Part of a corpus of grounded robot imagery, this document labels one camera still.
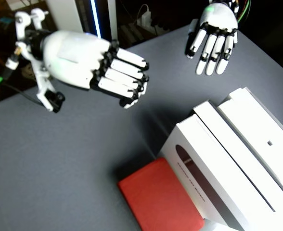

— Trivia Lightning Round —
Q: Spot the white box with lid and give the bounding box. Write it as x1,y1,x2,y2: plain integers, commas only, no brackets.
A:
160,113,276,231

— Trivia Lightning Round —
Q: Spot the red box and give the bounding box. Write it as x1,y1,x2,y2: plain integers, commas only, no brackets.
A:
117,157,206,231

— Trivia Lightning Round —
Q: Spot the white cabinet with blue light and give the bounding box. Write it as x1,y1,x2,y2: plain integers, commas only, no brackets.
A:
45,0,118,41

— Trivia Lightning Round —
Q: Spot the white power adapter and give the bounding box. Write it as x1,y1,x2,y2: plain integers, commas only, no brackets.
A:
136,4,158,33

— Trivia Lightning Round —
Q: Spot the grey table cloth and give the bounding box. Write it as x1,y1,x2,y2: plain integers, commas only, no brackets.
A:
0,23,283,231

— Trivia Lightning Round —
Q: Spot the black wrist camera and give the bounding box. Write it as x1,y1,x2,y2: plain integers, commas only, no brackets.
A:
46,90,66,113

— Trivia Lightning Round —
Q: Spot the black cable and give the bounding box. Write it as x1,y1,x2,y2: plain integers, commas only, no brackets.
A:
0,80,45,105

